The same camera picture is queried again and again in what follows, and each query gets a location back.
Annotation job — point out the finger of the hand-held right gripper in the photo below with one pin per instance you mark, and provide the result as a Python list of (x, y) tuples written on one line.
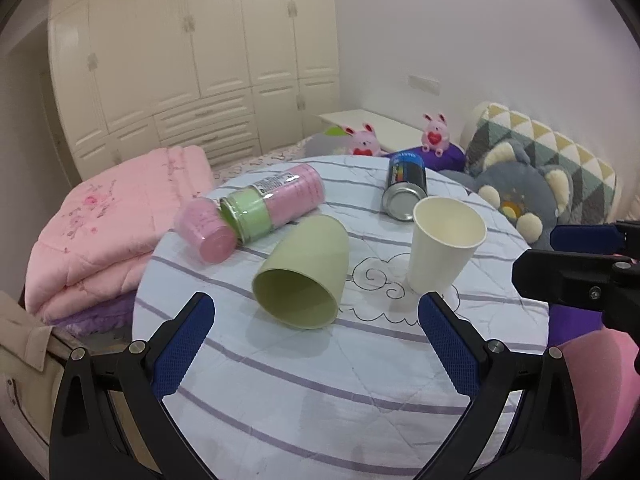
[(582, 236), (575, 277)]

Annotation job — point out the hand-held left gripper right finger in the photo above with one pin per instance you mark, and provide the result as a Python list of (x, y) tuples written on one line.
[(450, 345)]

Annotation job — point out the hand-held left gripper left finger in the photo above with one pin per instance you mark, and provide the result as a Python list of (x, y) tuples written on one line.
[(181, 340)]

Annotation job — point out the green plastic cup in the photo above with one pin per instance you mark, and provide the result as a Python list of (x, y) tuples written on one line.
[(302, 274)]

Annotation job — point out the white paper cup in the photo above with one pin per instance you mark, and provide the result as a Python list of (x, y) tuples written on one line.
[(442, 247)]

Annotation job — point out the pink plastic cup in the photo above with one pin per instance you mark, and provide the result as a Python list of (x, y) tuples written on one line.
[(210, 230)]

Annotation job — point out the grey plush bear cushion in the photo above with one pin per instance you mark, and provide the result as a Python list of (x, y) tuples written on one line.
[(520, 190)]

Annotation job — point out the purple blanket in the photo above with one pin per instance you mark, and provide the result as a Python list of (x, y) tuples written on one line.
[(95, 317)]

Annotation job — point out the triangle patterned pillow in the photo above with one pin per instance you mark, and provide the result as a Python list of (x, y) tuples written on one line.
[(550, 152)]

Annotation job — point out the pink cloth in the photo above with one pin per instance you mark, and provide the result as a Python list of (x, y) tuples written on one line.
[(600, 390)]

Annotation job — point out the round table with striped cloth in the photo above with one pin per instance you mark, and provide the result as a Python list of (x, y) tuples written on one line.
[(320, 385)]

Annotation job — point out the folded pink quilt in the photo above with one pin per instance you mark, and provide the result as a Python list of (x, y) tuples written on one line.
[(100, 230)]

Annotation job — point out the purple cushion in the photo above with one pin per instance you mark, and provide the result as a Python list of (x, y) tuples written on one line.
[(445, 156)]

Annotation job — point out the beige garment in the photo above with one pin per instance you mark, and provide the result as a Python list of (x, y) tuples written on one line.
[(22, 360)]

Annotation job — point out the blue drink can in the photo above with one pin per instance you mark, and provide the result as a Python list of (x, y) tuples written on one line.
[(406, 186)]

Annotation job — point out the pink plush rabbit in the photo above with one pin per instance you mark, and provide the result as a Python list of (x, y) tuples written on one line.
[(364, 141), (436, 135)]

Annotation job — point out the pink cylindrical bottle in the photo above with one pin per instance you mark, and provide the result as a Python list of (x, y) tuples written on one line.
[(290, 192)]

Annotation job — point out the white bedside table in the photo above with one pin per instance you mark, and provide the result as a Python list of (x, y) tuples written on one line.
[(375, 122)]

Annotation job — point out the cream wardrobe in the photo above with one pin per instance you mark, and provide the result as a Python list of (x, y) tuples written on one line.
[(200, 50)]

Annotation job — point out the white wall switch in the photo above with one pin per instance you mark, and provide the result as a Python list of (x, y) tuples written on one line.
[(423, 83)]

